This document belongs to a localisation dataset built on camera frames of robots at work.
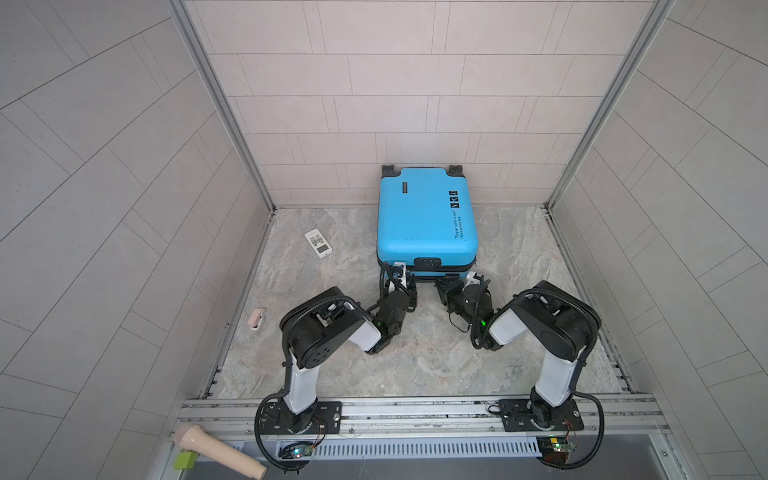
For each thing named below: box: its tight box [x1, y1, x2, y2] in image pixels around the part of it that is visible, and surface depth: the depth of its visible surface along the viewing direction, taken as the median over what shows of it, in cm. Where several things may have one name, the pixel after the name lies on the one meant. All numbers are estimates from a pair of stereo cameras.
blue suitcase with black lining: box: [376, 165, 478, 283], surface depth 90 cm
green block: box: [174, 451, 198, 471], surface depth 66 cm
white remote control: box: [305, 228, 333, 259], surface depth 105 cm
